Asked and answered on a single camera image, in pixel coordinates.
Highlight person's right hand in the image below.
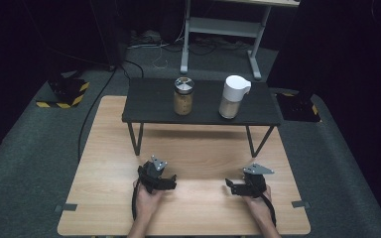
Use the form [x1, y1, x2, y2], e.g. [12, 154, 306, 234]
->
[242, 183, 274, 223]

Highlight yellow-black striped stand base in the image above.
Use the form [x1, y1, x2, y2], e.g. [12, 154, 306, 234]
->
[35, 76, 90, 110]

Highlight right hand-held gripper cable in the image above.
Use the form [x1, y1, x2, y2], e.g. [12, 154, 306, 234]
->
[261, 193, 278, 228]

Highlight black shelf riser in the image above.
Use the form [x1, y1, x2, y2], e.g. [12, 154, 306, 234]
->
[121, 76, 283, 159]

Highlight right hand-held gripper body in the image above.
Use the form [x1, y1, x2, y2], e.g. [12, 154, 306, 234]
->
[242, 163, 275, 199]

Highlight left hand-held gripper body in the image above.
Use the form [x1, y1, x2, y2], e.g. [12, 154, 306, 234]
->
[137, 155, 169, 195]

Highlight glass jar with silver lid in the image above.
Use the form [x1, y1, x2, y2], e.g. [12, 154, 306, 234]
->
[173, 76, 195, 116]

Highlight left hand-held gripper cable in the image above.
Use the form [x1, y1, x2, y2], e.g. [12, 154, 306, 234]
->
[131, 179, 142, 221]

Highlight hand-held gripper cable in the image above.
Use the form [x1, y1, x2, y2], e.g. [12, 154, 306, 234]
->
[131, 179, 142, 221]
[261, 193, 278, 228]

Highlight person's left hand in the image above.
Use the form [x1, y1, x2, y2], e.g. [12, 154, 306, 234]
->
[132, 179, 165, 227]

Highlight grey metal desk frame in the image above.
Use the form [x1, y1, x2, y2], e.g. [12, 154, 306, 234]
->
[180, 0, 302, 81]

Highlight long black floor cable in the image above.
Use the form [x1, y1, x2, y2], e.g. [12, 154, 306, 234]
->
[77, 66, 119, 162]

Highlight black stand base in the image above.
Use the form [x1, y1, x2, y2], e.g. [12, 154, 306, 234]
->
[275, 91, 322, 124]

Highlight thin white floor cable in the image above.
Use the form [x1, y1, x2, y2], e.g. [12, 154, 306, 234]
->
[151, 45, 170, 70]

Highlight short black floor cable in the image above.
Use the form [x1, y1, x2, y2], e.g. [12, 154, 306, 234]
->
[121, 59, 145, 79]

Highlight grey tape piece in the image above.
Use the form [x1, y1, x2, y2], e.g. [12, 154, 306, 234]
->
[291, 199, 312, 209]
[54, 202, 78, 213]

